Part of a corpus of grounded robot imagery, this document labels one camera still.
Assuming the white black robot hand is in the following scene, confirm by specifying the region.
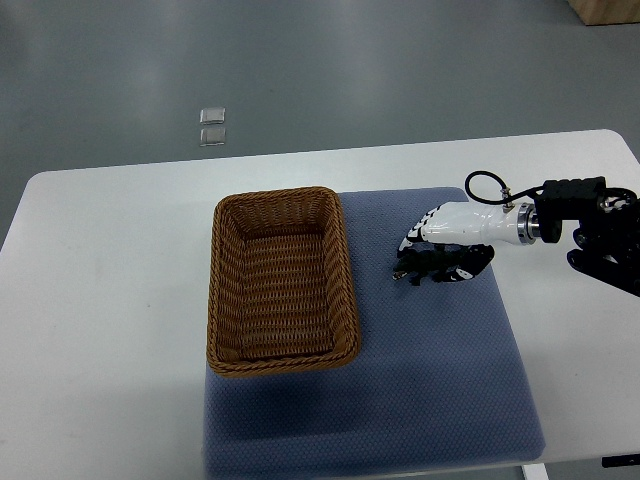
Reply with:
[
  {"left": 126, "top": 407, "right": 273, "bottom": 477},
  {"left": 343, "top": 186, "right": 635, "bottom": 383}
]
[{"left": 397, "top": 202, "right": 535, "bottom": 283}]

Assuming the dark toy crocodile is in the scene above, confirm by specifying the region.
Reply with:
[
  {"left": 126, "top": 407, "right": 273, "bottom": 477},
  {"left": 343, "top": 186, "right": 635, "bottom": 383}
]
[{"left": 392, "top": 247, "right": 469, "bottom": 286}]

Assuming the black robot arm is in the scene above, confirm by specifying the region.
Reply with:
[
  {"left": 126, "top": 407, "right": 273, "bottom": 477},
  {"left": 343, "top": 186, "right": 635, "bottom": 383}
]
[{"left": 521, "top": 176, "right": 639, "bottom": 296}]

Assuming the brown wicker basket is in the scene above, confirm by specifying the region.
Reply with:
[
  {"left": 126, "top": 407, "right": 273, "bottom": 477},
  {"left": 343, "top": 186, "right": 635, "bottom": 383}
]
[{"left": 206, "top": 186, "right": 361, "bottom": 378}]

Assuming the blue textured mat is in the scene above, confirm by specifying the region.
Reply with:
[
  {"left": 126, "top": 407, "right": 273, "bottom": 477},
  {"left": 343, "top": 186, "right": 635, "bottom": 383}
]
[{"left": 203, "top": 187, "right": 545, "bottom": 479}]

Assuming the cardboard box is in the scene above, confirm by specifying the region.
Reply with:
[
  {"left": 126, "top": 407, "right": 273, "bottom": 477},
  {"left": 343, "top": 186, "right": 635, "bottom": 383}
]
[{"left": 568, "top": 0, "right": 639, "bottom": 26}]

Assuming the white table leg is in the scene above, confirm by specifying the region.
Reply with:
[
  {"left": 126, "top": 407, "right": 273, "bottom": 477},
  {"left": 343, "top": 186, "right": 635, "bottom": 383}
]
[{"left": 521, "top": 463, "right": 549, "bottom": 480}]

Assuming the black table control panel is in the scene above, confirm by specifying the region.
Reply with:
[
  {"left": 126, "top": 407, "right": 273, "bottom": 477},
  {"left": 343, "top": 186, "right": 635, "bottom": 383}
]
[{"left": 601, "top": 453, "right": 640, "bottom": 468}]

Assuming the lower metal floor plate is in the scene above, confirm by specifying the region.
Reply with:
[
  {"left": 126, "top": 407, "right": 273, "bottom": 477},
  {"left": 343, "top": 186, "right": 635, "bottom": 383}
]
[{"left": 200, "top": 126, "right": 226, "bottom": 146}]

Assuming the metal floor plate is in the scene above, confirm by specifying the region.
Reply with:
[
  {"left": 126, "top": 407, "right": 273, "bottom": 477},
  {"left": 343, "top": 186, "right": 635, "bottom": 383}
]
[
  {"left": 200, "top": 126, "right": 226, "bottom": 146},
  {"left": 199, "top": 107, "right": 226, "bottom": 125}
]

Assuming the upper metal floor plate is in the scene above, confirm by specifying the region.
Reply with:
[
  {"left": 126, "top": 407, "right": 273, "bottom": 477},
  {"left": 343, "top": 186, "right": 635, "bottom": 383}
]
[{"left": 199, "top": 107, "right": 226, "bottom": 125}]

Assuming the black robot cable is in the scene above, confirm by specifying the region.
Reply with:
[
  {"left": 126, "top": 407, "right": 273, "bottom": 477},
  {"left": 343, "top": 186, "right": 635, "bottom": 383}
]
[{"left": 464, "top": 171, "right": 544, "bottom": 214}]

